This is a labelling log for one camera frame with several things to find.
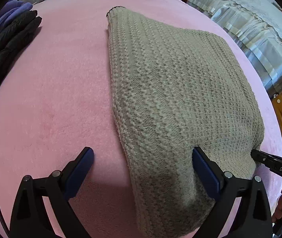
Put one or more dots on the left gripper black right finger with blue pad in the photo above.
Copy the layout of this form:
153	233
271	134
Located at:
253	217

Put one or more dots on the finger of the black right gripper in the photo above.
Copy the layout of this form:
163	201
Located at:
273	162

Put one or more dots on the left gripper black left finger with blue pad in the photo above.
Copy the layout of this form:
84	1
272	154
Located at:
29	216

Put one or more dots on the beige knit cardigan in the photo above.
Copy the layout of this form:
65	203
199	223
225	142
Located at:
173	90

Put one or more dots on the pink bed sheet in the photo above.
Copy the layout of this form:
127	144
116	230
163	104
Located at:
56	100

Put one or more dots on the black folded garment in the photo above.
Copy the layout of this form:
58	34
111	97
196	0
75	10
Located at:
15	37

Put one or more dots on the purple folded garment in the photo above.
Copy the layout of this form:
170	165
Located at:
11	10

